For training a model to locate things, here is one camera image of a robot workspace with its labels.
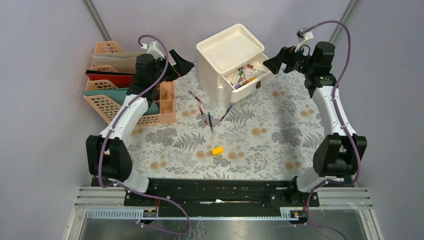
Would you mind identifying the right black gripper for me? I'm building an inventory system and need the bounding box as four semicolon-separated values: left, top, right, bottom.
262;42;315;76

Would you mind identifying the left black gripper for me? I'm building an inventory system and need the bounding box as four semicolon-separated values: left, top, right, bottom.
150;49;194;86

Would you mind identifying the beige notebook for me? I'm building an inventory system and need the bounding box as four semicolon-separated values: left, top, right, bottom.
91;52;141;74

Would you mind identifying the red ring binder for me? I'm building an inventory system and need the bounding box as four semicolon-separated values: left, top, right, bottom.
85;70;133;88

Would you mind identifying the dark red capped marker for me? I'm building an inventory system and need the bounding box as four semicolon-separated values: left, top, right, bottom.
246;64;268;73

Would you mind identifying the teal folder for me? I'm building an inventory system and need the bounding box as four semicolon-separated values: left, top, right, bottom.
82;88;160;116

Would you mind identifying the white top drawer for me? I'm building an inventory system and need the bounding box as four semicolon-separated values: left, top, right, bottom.
218;54;275;104

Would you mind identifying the pink capped white marker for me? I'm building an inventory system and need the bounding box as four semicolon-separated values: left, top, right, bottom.
239;66;248;83

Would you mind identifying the white three-drawer cabinet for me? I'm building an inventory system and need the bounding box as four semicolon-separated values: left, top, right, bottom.
196;23;265;107

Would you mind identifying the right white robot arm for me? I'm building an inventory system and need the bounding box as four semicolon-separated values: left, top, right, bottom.
263;30;368;206

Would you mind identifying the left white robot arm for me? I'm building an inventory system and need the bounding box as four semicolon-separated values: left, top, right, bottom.
85;41;195;206

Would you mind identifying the peach plastic file organizer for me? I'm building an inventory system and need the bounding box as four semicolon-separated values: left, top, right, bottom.
82;40;185;127

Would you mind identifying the orange clear pen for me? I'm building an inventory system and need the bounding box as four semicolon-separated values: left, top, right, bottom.
199;105;209;126

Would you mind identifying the blue pen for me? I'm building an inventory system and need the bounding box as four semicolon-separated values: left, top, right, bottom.
220;104;233;122

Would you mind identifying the clear green pen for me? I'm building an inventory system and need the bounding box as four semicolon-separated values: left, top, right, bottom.
207;112;214;133

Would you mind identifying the floral table mat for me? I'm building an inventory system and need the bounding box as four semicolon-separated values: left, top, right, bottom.
125;67;325;180

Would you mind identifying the yellow eraser block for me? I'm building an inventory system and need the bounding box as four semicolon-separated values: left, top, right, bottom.
211;146;224;156

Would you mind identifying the aluminium corner frame post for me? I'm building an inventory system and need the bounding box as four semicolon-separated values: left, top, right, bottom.
82;0;112;41

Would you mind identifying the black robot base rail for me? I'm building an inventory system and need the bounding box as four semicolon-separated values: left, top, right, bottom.
91;177;355;218

